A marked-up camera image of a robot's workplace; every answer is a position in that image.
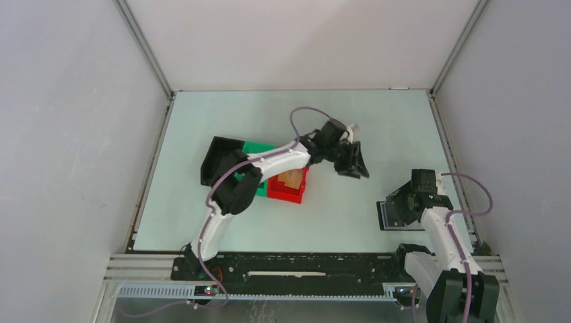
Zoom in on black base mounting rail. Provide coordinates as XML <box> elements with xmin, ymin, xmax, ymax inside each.
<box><xmin>105</xmin><ymin>250</ymin><xmax>507</xmax><ymax>303</ymax></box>

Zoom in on black plastic bin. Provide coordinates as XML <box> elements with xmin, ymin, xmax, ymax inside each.
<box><xmin>200</xmin><ymin>136</ymin><xmax>245</xmax><ymax>186</ymax></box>

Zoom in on orange cards in red bin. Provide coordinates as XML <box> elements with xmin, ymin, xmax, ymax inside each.
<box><xmin>277</xmin><ymin>168</ymin><xmax>305</xmax><ymax>190</ymax></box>

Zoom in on green plastic bin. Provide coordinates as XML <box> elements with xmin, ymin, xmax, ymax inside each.
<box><xmin>242</xmin><ymin>141</ymin><xmax>276</xmax><ymax>197</ymax></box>

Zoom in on red plastic bin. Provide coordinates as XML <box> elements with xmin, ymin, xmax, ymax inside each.
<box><xmin>267</xmin><ymin>168</ymin><xmax>309</xmax><ymax>204</ymax></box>

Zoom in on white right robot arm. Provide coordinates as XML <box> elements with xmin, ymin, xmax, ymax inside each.
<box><xmin>384</xmin><ymin>169</ymin><xmax>500</xmax><ymax>322</ymax></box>

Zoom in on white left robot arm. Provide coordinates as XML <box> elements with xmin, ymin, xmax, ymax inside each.
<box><xmin>184</xmin><ymin>118</ymin><xmax>370</xmax><ymax>281</ymax></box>

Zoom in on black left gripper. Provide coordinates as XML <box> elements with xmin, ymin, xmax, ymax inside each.
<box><xmin>324</xmin><ymin>140</ymin><xmax>368</xmax><ymax>179</ymax></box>

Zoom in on black leather card holder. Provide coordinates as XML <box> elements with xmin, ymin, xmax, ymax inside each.
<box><xmin>376</xmin><ymin>201</ymin><xmax>424</xmax><ymax>231</ymax></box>

